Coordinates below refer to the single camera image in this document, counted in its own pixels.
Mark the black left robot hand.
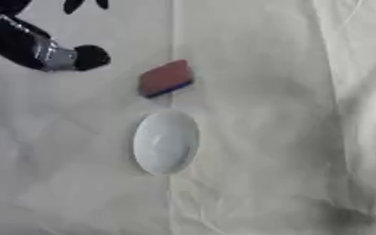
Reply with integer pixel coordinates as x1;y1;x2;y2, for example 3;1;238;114
0;0;113;73

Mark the red block with blue base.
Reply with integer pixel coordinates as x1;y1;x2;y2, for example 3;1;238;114
137;59;196;99

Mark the white oval plate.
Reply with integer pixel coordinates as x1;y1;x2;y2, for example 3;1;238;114
130;110;203;177

